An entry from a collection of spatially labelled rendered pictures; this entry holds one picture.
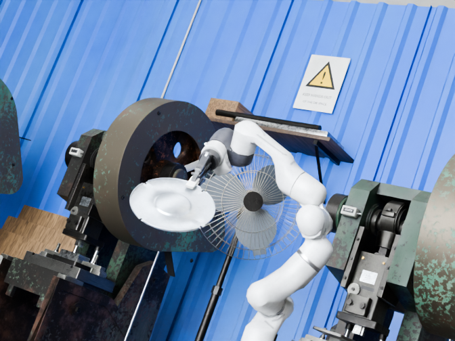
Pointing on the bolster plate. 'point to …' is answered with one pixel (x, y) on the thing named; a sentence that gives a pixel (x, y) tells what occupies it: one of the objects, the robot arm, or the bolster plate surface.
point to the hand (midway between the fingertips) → (191, 184)
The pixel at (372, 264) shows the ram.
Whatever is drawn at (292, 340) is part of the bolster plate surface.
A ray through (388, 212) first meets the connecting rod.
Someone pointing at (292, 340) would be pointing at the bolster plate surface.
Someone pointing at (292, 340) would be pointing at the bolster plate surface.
